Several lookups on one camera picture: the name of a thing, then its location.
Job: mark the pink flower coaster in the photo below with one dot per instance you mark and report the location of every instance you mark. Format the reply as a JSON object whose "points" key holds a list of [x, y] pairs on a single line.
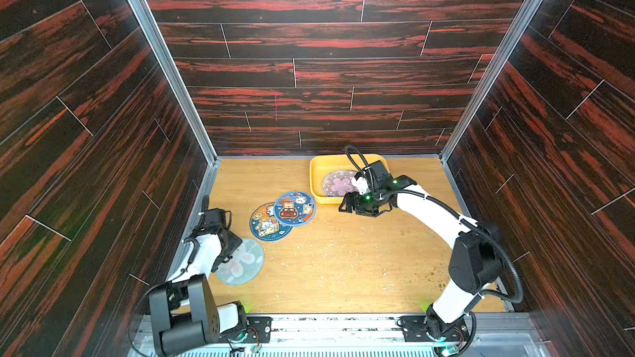
{"points": [[338, 183]]}

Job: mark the aluminium corner post left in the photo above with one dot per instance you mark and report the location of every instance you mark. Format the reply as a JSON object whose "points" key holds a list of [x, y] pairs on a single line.
{"points": [[143, 14]]}

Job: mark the aluminium front rail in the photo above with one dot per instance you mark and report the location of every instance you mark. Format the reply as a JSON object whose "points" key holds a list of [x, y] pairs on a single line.
{"points": [[376, 334]]}

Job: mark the blue red car coaster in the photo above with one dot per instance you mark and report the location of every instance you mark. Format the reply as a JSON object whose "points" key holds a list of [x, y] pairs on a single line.
{"points": [[295, 209]]}

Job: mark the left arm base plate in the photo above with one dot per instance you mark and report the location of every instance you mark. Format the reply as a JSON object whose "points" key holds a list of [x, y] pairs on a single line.
{"points": [[257, 331]]}

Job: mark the aluminium corner post right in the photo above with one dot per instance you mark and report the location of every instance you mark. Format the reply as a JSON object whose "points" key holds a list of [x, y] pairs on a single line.
{"points": [[521, 21]]}

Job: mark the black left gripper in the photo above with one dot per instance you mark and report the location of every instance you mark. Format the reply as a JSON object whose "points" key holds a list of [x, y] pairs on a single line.
{"points": [[232, 240]]}

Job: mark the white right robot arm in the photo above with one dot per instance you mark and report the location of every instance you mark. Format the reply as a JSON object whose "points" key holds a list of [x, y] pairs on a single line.
{"points": [[477, 257]]}

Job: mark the blue cartoon animals coaster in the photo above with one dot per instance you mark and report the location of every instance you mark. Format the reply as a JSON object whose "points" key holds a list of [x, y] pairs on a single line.
{"points": [[265, 226]]}

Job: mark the green bunny round coaster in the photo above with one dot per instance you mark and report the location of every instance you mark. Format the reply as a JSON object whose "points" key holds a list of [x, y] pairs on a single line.
{"points": [[245, 264]]}

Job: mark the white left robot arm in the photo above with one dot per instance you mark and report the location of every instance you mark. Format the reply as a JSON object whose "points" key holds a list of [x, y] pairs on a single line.
{"points": [[183, 312]]}

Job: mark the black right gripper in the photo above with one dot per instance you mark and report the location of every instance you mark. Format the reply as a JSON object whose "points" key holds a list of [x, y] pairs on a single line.
{"points": [[357, 203]]}

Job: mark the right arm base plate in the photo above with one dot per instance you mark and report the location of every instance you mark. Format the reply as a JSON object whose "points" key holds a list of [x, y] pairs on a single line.
{"points": [[415, 329]]}

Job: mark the aluminium corner post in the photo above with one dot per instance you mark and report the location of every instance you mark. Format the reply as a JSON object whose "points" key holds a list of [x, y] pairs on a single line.
{"points": [[143, 14], [521, 21]]}

